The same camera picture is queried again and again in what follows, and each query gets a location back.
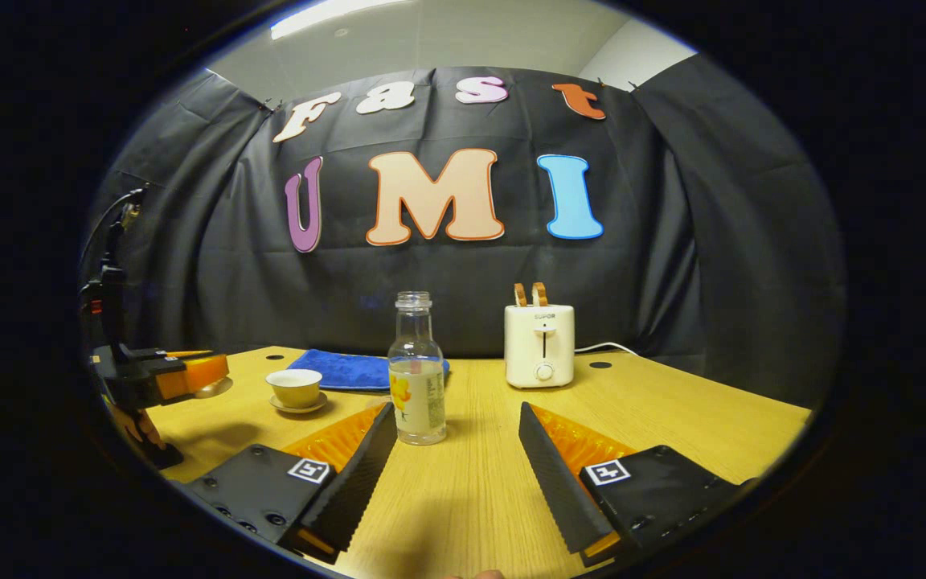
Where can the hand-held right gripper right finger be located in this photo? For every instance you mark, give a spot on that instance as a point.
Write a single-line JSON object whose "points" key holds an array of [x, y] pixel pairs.
{"points": [[559, 482]]}

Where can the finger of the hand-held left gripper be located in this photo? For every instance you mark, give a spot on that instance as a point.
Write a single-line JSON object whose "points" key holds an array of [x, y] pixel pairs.
{"points": [[149, 382], [157, 353]]}

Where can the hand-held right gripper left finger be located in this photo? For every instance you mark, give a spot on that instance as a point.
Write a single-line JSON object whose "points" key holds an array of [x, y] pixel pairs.
{"points": [[354, 474]]}

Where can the cream teacup lid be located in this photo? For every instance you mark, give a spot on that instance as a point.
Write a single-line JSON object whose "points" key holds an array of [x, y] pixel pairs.
{"points": [[218, 388]]}

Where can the clear glass water bottle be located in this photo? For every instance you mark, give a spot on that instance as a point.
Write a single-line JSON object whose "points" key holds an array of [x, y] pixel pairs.
{"points": [[419, 402]]}

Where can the cream ceramic teacup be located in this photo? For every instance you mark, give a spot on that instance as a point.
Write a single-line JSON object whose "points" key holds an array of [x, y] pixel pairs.
{"points": [[294, 386]]}

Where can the cream ceramic saucer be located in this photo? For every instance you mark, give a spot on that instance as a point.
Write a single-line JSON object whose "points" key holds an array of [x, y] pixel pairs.
{"points": [[302, 408]]}

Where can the blue folded towel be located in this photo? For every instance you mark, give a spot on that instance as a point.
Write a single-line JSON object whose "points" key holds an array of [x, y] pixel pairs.
{"points": [[342, 370]]}

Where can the white toaster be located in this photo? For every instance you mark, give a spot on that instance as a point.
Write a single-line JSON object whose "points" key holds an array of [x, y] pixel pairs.
{"points": [[539, 346]]}

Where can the brown toast slice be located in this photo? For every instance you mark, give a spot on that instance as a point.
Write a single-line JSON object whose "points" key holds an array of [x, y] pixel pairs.
{"points": [[539, 294], [520, 295]]}

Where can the black backdrop cloth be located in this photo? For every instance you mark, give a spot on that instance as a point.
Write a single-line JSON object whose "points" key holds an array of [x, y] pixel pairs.
{"points": [[672, 241]]}

